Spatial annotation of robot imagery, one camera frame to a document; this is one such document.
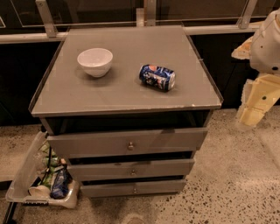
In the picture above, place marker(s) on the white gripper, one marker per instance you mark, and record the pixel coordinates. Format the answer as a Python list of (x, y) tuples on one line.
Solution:
[(266, 48)]

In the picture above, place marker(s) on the grey bottom drawer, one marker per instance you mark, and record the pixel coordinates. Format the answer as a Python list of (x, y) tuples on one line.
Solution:
[(137, 188)]

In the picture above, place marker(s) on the grey drawer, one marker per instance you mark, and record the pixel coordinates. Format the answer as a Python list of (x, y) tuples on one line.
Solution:
[(120, 143), (130, 170), (137, 188)]

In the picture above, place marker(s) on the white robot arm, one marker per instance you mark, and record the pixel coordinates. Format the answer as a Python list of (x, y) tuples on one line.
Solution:
[(263, 52)]

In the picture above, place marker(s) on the grey top drawer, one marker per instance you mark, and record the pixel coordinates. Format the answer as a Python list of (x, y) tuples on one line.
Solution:
[(120, 143)]

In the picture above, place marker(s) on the grey drawer cabinet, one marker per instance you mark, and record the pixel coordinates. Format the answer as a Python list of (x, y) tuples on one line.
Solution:
[(70, 101)]

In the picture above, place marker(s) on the grey middle drawer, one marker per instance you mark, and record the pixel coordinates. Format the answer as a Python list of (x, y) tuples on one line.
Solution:
[(130, 170)]

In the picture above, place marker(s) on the blue soda can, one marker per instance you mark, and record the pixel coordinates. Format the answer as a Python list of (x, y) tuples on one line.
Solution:
[(158, 77)]

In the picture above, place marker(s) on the white ceramic bowl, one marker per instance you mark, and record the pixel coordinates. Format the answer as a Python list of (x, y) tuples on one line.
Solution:
[(95, 61)]

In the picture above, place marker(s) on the blue snack bag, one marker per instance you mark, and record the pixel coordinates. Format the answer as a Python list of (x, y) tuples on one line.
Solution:
[(60, 182)]

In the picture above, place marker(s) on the green snack packet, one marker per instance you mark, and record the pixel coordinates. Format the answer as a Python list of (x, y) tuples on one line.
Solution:
[(50, 161)]

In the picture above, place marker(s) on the white cup in bin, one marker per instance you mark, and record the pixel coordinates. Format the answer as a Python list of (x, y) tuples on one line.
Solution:
[(40, 191)]

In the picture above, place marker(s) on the clear plastic bin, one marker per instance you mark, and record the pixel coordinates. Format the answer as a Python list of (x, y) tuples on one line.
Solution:
[(26, 177)]

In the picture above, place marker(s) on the metal railing frame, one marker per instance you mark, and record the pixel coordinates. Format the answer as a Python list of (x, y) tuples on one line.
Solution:
[(29, 21)]

